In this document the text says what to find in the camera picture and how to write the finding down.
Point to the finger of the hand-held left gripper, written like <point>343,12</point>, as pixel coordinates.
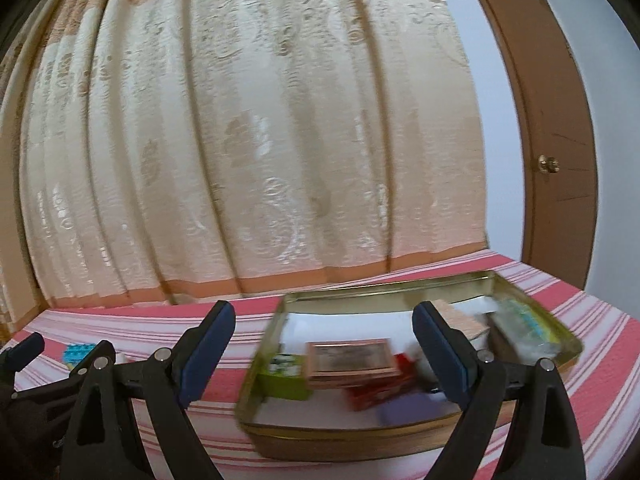
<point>27,347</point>
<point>92,352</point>

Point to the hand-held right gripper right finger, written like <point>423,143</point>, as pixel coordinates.
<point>445,362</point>

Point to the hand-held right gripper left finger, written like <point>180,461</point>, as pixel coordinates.
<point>205,362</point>

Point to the beige wooden block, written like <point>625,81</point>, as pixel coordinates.
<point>462,325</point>

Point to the purple block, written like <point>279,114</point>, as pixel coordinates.
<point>405,410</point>

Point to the red box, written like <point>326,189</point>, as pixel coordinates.
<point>380,395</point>

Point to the green box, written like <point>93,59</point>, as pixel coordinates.
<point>282,382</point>

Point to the clear plastic packet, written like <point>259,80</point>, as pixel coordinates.
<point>525,327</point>

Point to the tan framed rectangular box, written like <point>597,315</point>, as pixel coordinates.
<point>350,360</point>

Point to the gold metal tin box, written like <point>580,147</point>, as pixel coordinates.
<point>325,442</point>

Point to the blue toy building block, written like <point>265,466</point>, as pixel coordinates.
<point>77,352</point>

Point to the white paper liner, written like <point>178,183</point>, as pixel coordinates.
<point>350,327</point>

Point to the pink striped cloth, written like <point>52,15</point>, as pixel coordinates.
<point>600,385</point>

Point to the brass door knob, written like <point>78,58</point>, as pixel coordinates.
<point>547,163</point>

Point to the cream floral curtain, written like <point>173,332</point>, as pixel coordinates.
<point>250,135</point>

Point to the brown wooden door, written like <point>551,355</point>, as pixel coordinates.
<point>555,85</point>

